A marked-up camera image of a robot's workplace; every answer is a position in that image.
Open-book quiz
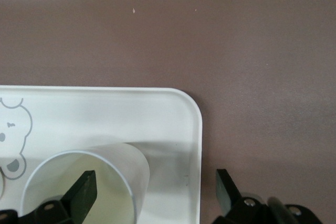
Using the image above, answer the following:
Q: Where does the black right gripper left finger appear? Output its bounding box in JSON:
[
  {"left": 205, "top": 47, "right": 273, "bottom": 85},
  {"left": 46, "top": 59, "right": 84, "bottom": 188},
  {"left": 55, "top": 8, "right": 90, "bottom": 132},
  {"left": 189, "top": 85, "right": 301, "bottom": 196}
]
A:
[{"left": 17, "top": 170, "right": 98, "bottom": 224}]

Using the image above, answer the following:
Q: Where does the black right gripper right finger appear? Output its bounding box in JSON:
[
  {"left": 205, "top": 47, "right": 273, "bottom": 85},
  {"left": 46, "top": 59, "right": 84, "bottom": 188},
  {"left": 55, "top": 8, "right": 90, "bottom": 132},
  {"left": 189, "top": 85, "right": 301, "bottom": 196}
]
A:
[{"left": 212, "top": 168, "right": 320, "bottom": 224}]

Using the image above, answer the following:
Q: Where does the white IKEA cup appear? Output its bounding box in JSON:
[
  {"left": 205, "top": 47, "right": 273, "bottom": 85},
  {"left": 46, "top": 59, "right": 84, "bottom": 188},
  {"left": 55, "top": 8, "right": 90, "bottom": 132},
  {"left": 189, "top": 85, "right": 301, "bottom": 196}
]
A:
[{"left": 20, "top": 142, "right": 151, "bottom": 224}]

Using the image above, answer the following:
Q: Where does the cream bear print tray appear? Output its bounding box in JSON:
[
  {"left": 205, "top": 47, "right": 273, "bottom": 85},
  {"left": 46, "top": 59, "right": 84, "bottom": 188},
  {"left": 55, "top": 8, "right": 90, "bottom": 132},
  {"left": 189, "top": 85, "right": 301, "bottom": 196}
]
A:
[{"left": 0, "top": 85, "right": 204, "bottom": 224}]

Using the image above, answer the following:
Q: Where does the brown table cover sheet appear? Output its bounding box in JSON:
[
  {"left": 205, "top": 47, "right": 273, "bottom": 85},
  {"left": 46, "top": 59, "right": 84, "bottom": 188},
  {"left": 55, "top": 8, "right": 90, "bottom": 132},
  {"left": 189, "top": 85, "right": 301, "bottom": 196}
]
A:
[{"left": 0, "top": 0, "right": 336, "bottom": 224}]

